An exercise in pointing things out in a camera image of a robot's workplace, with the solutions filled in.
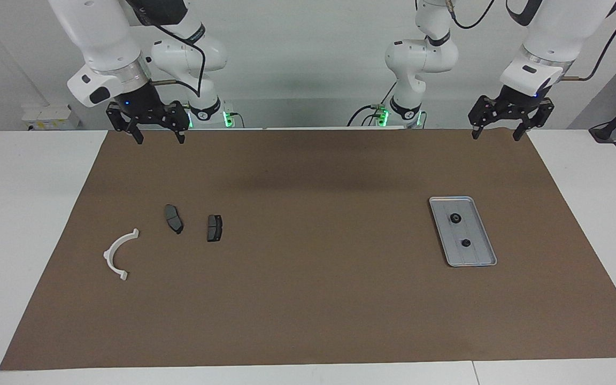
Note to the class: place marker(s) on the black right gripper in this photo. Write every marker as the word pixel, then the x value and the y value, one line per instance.
pixel 145 107

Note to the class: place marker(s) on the large black bearing gear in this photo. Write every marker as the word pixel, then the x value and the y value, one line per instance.
pixel 455 218

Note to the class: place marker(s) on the brown table mat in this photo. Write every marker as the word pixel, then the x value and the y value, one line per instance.
pixel 308 299

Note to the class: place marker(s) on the silver metal tray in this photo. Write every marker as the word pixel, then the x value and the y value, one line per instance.
pixel 474 256

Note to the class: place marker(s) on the white socket box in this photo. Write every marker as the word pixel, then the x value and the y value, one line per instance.
pixel 51 116

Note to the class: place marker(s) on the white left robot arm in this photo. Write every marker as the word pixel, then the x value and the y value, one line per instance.
pixel 548 37

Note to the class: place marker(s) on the curved dark brake pad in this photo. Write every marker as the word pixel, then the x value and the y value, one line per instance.
pixel 173 218

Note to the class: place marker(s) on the rectangular dark brake pad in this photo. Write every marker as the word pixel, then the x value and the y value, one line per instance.
pixel 214 229

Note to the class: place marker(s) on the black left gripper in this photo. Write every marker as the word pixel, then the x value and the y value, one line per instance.
pixel 516 104

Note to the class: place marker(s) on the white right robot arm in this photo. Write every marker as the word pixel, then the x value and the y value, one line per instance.
pixel 105 37

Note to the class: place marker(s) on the white semicircular plastic bracket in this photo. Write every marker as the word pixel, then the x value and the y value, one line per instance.
pixel 109 255

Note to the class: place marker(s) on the small black bearing gear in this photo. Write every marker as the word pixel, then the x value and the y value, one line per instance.
pixel 467 243

